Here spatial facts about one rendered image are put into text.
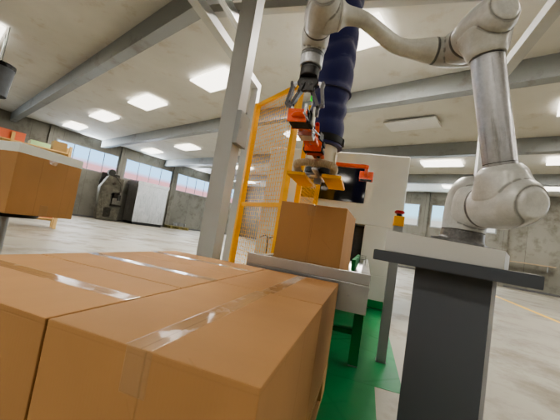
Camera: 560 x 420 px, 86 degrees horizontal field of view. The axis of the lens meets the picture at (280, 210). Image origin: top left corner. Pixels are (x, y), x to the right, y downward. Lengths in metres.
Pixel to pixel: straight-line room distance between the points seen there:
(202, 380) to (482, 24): 1.24
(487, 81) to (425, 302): 0.80
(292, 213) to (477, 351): 1.08
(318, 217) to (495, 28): 1.11
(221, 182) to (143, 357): 2.25
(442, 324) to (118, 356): 1.07
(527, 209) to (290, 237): 1.13
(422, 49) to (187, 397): 1.33
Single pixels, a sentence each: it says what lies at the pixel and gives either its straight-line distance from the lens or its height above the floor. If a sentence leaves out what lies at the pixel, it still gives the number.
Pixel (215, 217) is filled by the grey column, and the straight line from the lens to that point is 2.67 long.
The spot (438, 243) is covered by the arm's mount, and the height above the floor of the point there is 0.80.
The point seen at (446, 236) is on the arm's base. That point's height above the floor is 0.84.
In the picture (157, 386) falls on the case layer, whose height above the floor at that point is 0.50.
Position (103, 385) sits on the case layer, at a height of 0.47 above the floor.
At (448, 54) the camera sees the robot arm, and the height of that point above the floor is 1.52.
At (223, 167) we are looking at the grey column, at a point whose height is 1.24.
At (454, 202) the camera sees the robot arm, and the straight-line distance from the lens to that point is 1.34.
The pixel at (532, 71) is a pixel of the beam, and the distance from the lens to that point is 6.25.
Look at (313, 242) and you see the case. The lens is 1.75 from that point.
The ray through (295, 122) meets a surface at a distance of 1.17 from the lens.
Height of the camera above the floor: 0.75
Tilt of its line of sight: 4 degrees up
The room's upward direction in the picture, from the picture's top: 9 degrees clockwise
